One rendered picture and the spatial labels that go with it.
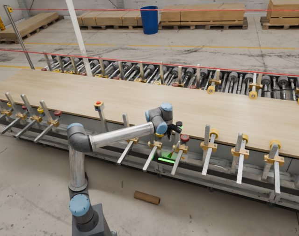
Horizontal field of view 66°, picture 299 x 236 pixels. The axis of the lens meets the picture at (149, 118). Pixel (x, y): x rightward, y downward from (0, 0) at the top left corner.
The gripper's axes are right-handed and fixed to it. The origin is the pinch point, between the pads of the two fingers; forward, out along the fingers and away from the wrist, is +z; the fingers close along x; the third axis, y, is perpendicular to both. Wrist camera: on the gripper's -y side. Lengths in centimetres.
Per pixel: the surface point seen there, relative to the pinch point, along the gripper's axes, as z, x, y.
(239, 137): -11, -6, -54
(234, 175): 31, -4, -56
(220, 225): 101, 8, -53
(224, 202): 101, -21, -54
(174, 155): 24.3, -5.4, -1.5
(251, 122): 11, -55, -64
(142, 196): 94, 6, 34
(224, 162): 39, -23, -46
